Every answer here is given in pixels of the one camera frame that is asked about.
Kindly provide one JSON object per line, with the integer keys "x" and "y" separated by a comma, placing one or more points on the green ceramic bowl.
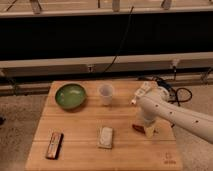
{"x": 70, "y": 96}

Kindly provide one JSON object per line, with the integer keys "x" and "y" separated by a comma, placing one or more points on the brown chocolate bar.
{"x": 54, "y": 145}

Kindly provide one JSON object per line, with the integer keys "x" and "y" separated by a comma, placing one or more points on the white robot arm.
{"x": 153, "y": 104}

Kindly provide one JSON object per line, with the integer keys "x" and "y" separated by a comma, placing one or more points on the red chili pepper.
{"x": 138, "y": 128}

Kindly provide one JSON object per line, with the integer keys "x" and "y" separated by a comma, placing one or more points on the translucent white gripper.
{"x": 149, "y": 130}

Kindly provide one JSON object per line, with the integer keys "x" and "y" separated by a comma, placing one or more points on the white plastic bottle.
{"x": 141, "y": 91}

